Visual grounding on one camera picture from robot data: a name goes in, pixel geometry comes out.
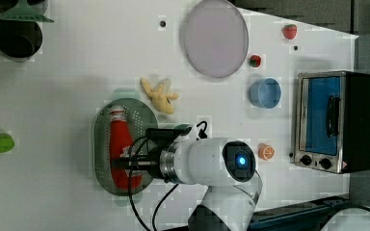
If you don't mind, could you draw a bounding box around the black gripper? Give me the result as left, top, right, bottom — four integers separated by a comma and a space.
110, 147, 164, 179

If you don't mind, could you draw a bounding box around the red plush ketchup bottle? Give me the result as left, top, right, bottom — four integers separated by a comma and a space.
109, 105, 133, 191

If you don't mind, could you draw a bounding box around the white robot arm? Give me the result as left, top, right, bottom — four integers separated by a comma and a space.
111, 138, 262, 231

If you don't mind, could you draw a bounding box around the green metal strainer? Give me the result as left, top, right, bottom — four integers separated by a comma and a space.
92, 98, 158, 196

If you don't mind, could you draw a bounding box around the yellow plush banana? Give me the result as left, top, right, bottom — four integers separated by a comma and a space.
140, 78, 179, 115

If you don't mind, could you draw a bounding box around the green plush lime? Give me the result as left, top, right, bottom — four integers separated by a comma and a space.
0, 133, 14, 153

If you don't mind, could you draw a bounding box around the orange slice toy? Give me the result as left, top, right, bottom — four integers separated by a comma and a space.
258, 144, 276, 161

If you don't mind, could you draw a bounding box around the grey round plate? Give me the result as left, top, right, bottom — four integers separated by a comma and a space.
182, 0, 249, 78

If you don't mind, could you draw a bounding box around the blue round bowl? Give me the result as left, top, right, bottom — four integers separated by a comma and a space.
249, 78, 281, 109

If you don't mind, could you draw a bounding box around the small red plush strawberry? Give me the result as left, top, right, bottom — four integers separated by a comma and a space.
250, 55, 262, 67

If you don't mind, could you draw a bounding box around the green spatula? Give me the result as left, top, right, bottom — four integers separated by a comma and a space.
0, 0, 54, 23

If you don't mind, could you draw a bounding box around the large red plush strawberry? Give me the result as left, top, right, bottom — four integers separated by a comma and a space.
282, 24, 298, 39

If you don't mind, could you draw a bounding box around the silver black toaster oven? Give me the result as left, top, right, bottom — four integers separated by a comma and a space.
294, 71, 370, 174

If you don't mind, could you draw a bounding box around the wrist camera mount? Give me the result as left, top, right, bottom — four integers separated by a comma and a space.
145, 128, 185, 146

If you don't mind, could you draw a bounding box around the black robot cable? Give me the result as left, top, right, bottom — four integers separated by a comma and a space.
127, 120, 208, 231

